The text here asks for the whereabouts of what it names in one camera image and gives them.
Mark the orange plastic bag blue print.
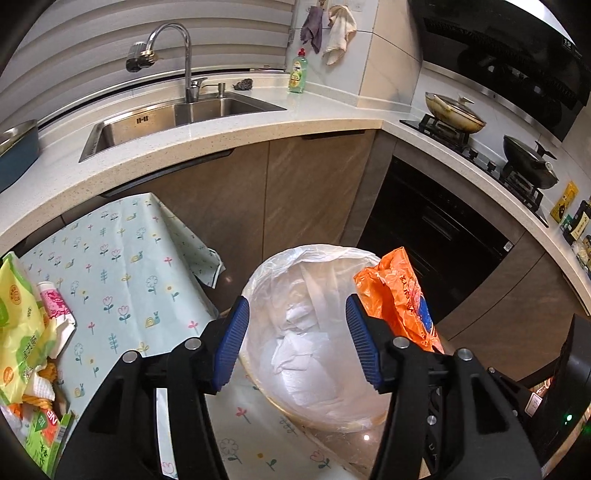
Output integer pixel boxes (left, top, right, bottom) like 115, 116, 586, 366
353, 247, 445, 353

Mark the pink white paper cup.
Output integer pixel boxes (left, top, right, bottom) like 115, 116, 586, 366
37, 281, 76, 359

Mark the orange foam fruit net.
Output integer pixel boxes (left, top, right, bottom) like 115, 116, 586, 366
8, 362, 58, 419

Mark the chrome kitchen faucet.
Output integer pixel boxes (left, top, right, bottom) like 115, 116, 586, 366
125, 22, 206, 104

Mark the bin with white liner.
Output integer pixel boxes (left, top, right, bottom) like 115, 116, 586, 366
239, 244, 390, 433

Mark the floral light blue tablecloth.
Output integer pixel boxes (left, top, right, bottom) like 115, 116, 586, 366
21, 194, 353, 479

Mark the black built-in oven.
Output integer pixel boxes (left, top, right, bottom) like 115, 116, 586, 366
358, 157, 513, 323

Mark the white paper napkin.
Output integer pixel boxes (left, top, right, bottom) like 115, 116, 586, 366
24, 371, 55, 401

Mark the green red small box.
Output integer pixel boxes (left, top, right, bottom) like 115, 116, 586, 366
25, 409, 72, 478

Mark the yellow green snack bag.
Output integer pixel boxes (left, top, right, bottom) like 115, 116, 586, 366
1, 252, 56, 404

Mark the dark condiment bottle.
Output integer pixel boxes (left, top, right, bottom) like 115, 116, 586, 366
563, 200, 590, 245

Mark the yellow condiment packet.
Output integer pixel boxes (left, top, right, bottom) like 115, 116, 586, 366
550, 181, 579, 224

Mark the black gas stove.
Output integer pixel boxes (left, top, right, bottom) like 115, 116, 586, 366
401, 114, 549, 228

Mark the black wok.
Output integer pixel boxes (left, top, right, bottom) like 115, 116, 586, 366
502, 135, 559, 189

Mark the stainless steel sink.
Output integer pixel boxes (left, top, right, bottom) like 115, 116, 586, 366
79, 93, 284, 163

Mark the wok with glass lid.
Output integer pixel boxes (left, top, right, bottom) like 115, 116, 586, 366
425, 92, 486, 134

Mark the dark blue basin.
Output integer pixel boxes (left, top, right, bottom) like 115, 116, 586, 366
0, 134, 40, 192

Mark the dark sink scrubber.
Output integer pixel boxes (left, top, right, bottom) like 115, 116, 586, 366
232, 78, 253, 91

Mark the steel bowl in basin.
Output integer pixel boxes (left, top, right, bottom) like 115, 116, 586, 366
0, 120, 38, 155

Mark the green dish soap bottle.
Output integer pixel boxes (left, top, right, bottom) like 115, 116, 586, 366
287, 48, 308, 93

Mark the black range hood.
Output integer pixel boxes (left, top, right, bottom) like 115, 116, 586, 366
410, 1, 590, 142

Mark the grey window blind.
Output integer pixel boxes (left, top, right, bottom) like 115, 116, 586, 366
1, 1, 296, 128

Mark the cream hanging cloth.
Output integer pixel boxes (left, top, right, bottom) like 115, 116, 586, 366
322, 4, 356, 66

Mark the purple hanging cloth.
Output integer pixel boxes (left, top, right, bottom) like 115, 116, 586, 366
300, 6, 324, 54

